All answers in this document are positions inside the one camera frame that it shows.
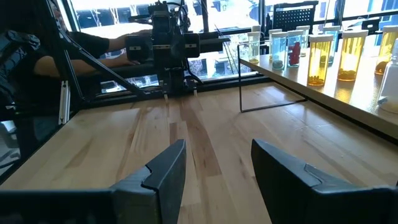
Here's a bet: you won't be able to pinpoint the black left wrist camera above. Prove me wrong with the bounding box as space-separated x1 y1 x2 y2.
151 11 172 35

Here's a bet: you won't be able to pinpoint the clear bottle pink label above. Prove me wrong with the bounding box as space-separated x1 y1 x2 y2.
377 39 398 114

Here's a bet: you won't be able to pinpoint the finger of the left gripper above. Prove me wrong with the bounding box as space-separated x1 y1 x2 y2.
160 62 171 101
185 60 200 96

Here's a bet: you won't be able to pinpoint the black perforated chair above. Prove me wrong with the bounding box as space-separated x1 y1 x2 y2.
272 1 320 32

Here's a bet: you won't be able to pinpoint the white bracket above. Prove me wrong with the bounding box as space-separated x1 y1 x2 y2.
58 80 71 126

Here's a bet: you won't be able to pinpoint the blue vial white cap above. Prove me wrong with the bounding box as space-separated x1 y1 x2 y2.
322 25 341 65

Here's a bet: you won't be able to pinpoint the blue vial pink pills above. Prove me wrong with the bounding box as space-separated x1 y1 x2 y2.
286 30 304 68

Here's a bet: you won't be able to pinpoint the amber vial white cap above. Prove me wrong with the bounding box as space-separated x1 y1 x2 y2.
374 25 398 75
307 34 334 87
337 29 369 82

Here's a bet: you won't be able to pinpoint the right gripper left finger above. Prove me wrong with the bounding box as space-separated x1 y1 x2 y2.
110 139 187 224

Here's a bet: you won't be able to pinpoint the blue vial grey pills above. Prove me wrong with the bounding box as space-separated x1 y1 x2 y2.
271 32 289 71

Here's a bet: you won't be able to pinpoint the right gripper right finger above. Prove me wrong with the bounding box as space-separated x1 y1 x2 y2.
251 138 397 224

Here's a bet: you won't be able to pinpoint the person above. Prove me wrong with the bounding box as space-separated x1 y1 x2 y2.
30 0 153 78

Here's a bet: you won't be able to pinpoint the wooden shelf black frame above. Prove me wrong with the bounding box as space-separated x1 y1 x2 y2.
238 40 398 144

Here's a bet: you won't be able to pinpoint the grey fabric bag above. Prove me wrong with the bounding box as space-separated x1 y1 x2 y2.
0 29 41 94

